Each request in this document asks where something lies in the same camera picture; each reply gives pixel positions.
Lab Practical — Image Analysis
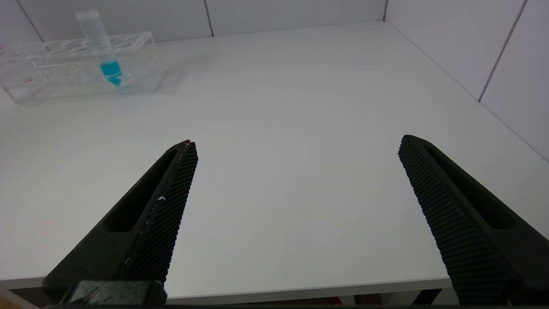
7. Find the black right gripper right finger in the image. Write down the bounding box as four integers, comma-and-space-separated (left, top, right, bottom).
398, 135, 549, 306

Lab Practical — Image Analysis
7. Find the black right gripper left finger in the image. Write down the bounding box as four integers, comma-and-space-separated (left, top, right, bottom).
43, 140, 199, 301

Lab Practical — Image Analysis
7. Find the test tube with blue pigment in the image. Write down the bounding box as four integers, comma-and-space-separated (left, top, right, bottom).
75, 11, 123, 86

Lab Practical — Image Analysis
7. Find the clear acrylic test tube rack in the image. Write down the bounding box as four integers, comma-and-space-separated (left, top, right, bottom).
0, 31, 167, 105

